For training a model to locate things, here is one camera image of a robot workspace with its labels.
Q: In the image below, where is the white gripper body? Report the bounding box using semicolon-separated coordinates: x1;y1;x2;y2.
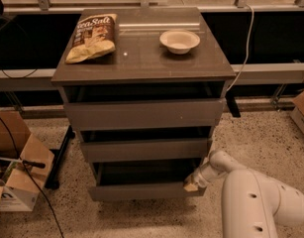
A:
193;164;221;188

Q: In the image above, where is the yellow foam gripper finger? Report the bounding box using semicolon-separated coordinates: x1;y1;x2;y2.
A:
183;176;198;192

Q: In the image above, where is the grey drawer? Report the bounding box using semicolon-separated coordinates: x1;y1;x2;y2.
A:
64;99;225;131
80;138;212;163
89;158;204;201

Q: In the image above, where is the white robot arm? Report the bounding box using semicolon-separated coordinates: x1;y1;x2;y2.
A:
183;150;304;238

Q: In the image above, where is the grey drawer cabinet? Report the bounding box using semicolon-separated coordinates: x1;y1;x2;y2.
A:
51;7;238;164

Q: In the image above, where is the open cardboard box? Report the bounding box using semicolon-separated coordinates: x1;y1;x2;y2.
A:
0;111;54;212

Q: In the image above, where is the cardboard box at right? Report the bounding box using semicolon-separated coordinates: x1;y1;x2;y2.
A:
291;91;304;134

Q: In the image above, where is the white paper bowl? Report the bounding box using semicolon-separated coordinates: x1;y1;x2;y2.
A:
159;30;200;55

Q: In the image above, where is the black stand leg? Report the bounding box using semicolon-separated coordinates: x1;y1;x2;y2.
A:
45;126;75;189

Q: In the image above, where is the sea salt chips bag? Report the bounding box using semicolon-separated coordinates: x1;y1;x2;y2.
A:
65;14;117;63

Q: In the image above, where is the white cable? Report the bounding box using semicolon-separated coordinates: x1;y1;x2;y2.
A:
226;4;255;93

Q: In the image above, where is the black handled tool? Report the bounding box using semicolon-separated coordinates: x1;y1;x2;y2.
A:
0;157;46;169

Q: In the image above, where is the black cable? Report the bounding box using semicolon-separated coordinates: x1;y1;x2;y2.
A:
0;111;65;238

